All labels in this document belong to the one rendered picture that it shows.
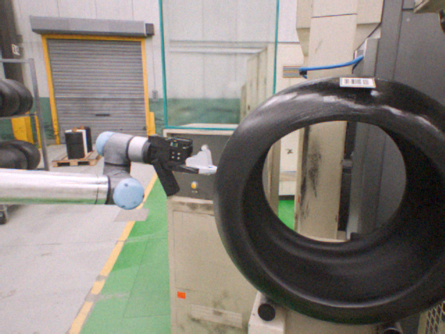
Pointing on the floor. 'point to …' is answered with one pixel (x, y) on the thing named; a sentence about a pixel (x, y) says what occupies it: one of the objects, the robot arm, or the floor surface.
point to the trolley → (33, 161)
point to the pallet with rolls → (78, 148)
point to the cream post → (320, 17)
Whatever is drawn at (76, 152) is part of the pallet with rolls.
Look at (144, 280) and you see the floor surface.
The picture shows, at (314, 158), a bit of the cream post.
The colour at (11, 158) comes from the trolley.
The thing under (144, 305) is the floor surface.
